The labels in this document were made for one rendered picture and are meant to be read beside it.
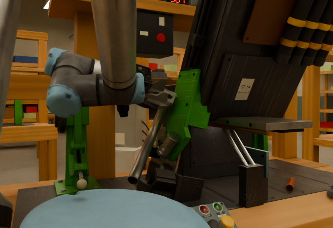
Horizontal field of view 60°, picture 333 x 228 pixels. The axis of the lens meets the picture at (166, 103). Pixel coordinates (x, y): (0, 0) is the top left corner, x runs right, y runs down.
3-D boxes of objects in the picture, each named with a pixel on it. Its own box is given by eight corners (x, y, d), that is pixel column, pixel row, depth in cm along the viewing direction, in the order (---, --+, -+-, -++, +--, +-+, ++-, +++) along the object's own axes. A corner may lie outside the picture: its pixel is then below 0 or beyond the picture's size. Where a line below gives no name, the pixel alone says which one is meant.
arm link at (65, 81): (94, 92, 62) (96, 63, 70) (39, 95, 60) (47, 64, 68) (98, 118, 67) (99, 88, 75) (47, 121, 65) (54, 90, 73)
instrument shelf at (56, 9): (272, 27, 126) (272, 18, 126) (51, -4, 88) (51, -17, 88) (236, 37, 149) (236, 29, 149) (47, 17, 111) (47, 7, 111)
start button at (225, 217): (235, 228, 60) (238, 225, 60) (224, 231, 59) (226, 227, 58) (228, 216, 62) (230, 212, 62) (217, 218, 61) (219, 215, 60)
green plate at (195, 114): (205, 147, 82) (221, 76, 84) (180, 141, 79) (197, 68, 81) (185, 142, 93) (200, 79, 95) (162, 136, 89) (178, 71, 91)
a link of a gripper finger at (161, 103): (181, 100, 81) (151, 88, 79) (171, 114, 85) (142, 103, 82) (180, 93, 84) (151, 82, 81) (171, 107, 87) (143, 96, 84)
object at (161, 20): (174, 55, 107) (174, 14, 107) (130, 52, 100) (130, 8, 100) (161, 59, 119) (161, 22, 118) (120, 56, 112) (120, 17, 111)
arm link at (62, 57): (40, 83, 71) (45, 63, 77) (84, 94, 75) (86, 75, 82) (47, 57, 67) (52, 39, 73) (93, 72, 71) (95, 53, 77)
